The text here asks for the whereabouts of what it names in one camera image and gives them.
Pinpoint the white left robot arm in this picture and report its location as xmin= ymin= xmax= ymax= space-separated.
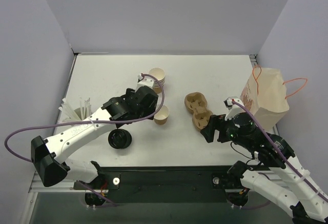
xmin=31 ymin=86 xmax=158 ymax=189

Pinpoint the brown paper cup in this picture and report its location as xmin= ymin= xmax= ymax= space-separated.
xmin=154 ymin=105 xmax=170 ymax=125

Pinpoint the stack of brown paper cups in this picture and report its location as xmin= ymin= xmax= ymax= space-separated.
xmin=149 ymin=67 xmax=166 ymax=94

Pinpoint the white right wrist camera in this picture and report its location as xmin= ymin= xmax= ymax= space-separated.
xmin=224 ymin=97 xmax=244 ymax=120

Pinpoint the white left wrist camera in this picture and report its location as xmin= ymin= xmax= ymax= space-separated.
xmin=136 ymin=74 xmax=154 ymax=90

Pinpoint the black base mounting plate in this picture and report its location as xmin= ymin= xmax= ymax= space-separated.
xmin=74 ymin=166 xmax=249 ymax=206

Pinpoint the stack of black cup lids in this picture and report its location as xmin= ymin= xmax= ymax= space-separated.
xmin=108 ymin=129 xmax=132 ymax=149

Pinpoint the white cup holding straws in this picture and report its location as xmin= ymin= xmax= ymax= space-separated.
xmin=74 ymin=108 xmax=84 ymax=121

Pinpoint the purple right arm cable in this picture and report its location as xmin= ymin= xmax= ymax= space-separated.
xmin=232 ymin=100 xmax=328 ymax=209

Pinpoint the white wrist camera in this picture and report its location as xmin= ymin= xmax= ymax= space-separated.
xmin=136 ymin=74 xmax=154 ymax=90
xmin=224 ymin=97 xmax=244 ymax=120

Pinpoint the paper bag with orange handles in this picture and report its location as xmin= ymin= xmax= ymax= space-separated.
xmin=240 ymin=65 xmax=308 ymax=131

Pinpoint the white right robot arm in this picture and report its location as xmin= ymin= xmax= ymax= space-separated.
xmin=200 ymin=113 xmax=327 ymax=223

